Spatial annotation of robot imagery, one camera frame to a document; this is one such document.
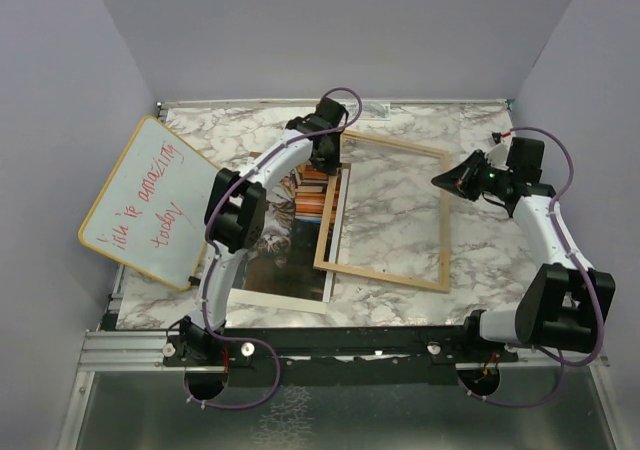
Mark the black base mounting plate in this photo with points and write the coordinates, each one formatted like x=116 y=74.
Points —
x=342 y=374

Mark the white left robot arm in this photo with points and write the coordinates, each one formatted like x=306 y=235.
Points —
x=236 y=213

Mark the aluminium front rail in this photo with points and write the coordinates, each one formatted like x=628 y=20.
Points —
x=125 y=350

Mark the clear acrylic frame sheet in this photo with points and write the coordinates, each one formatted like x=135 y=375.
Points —
x=394 y=223

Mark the brown frame backing board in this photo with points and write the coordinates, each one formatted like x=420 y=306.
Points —
x=270 y=302

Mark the aluminium back rail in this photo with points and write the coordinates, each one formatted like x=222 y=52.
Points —
x=302 y=102

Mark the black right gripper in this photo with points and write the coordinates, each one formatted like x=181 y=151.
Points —
x=462 y=177

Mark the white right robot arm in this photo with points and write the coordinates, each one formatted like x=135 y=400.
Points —
x=567 y=302

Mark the white sticker label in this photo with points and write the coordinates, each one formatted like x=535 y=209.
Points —
x=375 y=110

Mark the yellow-rimmed whiteboard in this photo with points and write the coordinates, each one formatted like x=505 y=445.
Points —
x=149 y=215

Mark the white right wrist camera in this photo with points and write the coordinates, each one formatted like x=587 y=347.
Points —
x=498 y=154

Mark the aluminium rail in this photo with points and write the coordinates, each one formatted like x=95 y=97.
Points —
x=125 y=350
x=302 y=102

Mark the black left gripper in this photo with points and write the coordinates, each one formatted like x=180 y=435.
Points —
x=329 y=166

